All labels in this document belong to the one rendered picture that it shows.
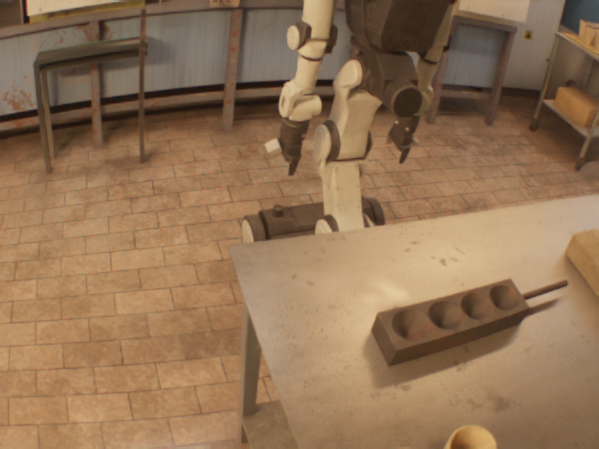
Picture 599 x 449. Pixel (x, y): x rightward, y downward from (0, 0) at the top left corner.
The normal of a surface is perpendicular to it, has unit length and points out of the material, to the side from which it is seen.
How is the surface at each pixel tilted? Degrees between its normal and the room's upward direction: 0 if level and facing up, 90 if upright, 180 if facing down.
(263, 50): 90
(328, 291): 0
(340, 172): 60
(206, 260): 0
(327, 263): 0
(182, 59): 90
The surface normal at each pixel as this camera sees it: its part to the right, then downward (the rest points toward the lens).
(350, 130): 0.32, 0.74
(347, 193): 0.34, 0.15
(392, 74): 0.31, -0.11
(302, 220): 0.10, -0.77
